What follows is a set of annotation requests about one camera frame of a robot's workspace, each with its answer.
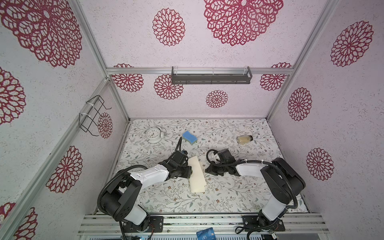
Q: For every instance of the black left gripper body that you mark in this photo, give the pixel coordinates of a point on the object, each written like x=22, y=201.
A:
x=183, y=171

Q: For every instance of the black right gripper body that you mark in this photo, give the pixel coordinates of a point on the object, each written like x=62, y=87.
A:
x=219, y=167

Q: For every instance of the cream square paper sheet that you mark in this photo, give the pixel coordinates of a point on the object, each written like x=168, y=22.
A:
x=197, y=180

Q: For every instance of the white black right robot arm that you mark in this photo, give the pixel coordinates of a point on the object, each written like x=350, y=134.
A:
x=284, y=183

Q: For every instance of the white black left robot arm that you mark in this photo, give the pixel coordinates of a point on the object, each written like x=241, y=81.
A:
x=118, y=197

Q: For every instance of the glass jar with black lid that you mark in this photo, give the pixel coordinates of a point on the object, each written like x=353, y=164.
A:
x=242, y=140

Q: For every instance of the blue yellow sponge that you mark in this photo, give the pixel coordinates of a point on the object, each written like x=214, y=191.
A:
x=190, y=138

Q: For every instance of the white alarm clock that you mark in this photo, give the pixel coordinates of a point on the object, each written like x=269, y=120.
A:
x=155, y=135

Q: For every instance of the blue card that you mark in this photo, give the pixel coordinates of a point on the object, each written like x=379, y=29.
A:
x=207, y=234

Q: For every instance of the black wire wall basket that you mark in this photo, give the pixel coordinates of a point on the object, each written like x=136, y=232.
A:
x=88, y=119

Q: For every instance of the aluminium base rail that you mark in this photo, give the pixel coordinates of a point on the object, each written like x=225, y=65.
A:
x=233, y=225

